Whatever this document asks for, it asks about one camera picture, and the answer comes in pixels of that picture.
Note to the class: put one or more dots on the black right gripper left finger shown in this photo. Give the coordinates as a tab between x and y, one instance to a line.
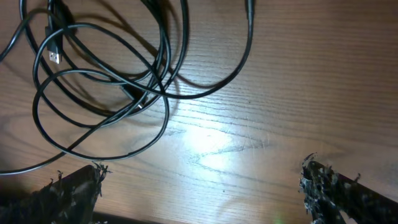
71	199

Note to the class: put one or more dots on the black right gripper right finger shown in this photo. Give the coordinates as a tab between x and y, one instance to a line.
328	193

